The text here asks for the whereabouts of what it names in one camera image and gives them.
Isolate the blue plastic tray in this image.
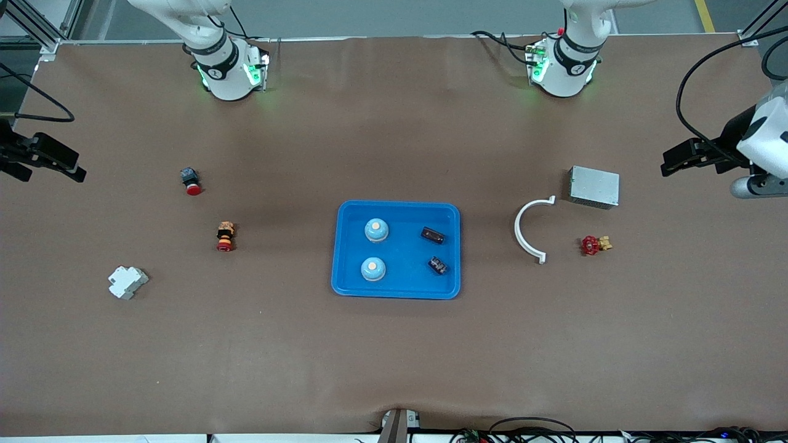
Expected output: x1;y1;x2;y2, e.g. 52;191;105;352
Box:
331;200;462;300

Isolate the grey metal power supply box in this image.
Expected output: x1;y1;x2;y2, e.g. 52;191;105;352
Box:
568;165;621;210

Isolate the red handwheel brass valve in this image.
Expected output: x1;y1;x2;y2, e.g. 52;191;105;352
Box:
581;235;613;257

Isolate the white circuit breaker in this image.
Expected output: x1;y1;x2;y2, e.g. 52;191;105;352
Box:
108;266;150;300

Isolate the brown table cover mat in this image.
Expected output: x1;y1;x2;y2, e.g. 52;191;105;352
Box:
0;34;788;437

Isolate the grey metal table clamp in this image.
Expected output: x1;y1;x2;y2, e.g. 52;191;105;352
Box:
379;408;422;443

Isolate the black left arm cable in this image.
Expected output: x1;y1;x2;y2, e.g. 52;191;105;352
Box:
676;25;788;164

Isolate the aluminium frame profile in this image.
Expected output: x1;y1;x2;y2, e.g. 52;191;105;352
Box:
0;0;84;62
738;0;788;47

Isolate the white curved plastic bracket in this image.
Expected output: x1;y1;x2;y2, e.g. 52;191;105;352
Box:
514;195;557;265

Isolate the black base cable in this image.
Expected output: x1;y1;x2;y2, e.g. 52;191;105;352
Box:
471;30;537;67

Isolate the black cable bundle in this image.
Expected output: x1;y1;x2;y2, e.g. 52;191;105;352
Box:
449;417;788;443

